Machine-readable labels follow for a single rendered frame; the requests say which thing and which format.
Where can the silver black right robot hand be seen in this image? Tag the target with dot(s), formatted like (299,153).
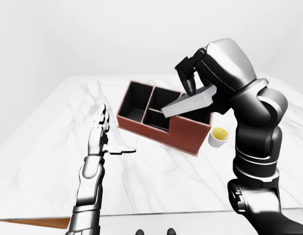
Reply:
(227,61)

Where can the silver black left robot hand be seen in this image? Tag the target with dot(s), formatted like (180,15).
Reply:
(96,143)

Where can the grey book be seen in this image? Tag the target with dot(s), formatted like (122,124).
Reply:
(188,105)

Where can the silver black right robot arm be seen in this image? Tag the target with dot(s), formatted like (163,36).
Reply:
(257,147)

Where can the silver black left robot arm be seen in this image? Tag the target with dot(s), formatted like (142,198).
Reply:
(88,191)

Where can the red-brown desk caddy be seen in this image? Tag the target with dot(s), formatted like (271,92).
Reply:
(185,133)

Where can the white cup with yellow liquid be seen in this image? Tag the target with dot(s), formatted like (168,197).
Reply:
(218,137)

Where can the small dark rounded shape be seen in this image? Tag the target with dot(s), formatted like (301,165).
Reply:
(140,232)
(171,231)

